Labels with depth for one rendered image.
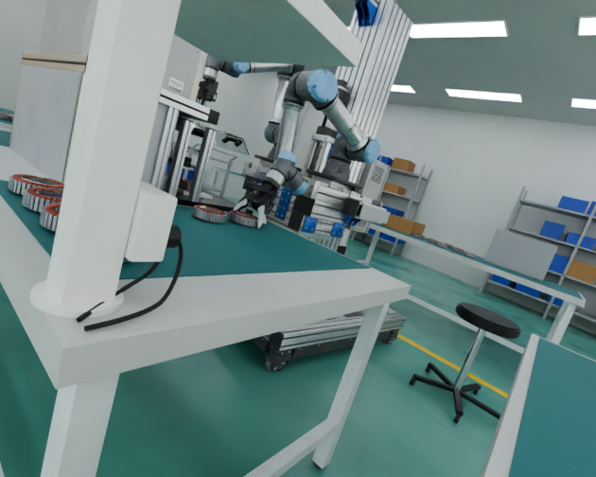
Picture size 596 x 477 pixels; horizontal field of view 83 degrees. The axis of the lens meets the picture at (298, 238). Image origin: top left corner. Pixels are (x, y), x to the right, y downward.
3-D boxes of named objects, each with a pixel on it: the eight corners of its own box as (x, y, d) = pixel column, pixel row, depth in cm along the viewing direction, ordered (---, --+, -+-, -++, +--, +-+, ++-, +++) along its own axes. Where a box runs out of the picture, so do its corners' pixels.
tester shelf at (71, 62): (134, 105, 164) (136, 97, 163) (217, 125, 124) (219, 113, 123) (21, 64, 129) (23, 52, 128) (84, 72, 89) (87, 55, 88)
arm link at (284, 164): (302, 163, 141) (290, 148, 136) (289, 183, 138) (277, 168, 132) (289, 163, 147) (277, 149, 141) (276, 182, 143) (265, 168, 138)
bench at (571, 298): (360, 273, 464) (378, 221, 452) (547, 360, 335) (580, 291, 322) (325, 274, 393) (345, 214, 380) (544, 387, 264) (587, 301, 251)
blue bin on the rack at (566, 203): (556, 210, 584) (561, 199, 581) (582, 217, 563) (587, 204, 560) (556, 207, 551) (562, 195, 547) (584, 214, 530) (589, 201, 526)
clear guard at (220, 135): (217, 146, 164) (220, 133, 163) (249, 155, 150) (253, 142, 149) (153, 124, 138) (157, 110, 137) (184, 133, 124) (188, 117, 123)
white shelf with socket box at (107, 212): (176, 237, 83) (223, 45, 75) (281, 305, 61) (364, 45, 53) (-15, 225, 55) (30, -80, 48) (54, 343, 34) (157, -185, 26)
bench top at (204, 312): (126, 164, 243) (127, 157, 243) (406, 298, 114) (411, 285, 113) (-84, 117, 164) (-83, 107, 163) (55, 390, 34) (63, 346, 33)
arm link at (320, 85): (364, 146, 175) (304, 63, 138) (387, 150, 164) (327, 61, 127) (352, 165, 174) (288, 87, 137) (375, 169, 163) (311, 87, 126)
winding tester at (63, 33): (141, 96, 155) (151, 50, 151) (193, 106, 129) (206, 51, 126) (38, 55, 124) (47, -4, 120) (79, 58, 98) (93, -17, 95)
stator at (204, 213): (229, 222, 120) (232, 213, 119) (217, 225, 109) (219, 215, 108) (201, 213, 121) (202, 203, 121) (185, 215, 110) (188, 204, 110)
